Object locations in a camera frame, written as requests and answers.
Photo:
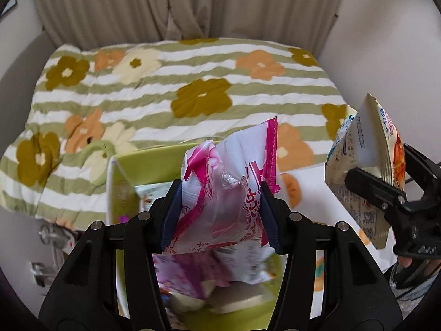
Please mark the beige curtain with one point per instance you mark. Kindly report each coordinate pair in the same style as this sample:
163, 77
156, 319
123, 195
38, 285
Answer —
137, 7

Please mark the floral striped blanket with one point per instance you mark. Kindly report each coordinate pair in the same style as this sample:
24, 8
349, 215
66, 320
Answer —
206, 72

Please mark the person's right forearm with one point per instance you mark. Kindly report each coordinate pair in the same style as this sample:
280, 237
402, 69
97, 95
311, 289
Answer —
413, 300

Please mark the persimmon print tablecloth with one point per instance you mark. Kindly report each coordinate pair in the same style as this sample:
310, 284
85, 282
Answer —
310, 186

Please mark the yellow-green box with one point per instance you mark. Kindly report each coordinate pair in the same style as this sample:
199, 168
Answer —
151, 165

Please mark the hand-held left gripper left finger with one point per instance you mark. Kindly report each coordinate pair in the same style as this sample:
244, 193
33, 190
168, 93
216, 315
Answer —
170, 213

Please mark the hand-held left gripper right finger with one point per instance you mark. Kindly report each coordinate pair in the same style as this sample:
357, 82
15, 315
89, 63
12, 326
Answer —
272, 217

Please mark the dark purple snack packet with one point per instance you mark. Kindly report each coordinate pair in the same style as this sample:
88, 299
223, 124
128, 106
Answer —
179, 272

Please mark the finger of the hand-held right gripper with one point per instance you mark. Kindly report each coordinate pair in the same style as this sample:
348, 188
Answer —
423, 172
372, 184

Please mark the cream and orange snack packet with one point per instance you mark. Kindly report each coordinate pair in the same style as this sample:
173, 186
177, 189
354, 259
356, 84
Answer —
361, 144

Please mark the person's right hand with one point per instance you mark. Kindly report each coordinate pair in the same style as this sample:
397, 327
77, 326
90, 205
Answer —
406, 261

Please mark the metal stand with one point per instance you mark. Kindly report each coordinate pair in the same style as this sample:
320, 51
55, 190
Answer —
51, 238

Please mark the pink and white snack packet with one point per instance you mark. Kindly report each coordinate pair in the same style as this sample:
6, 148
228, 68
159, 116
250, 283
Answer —
224, 207

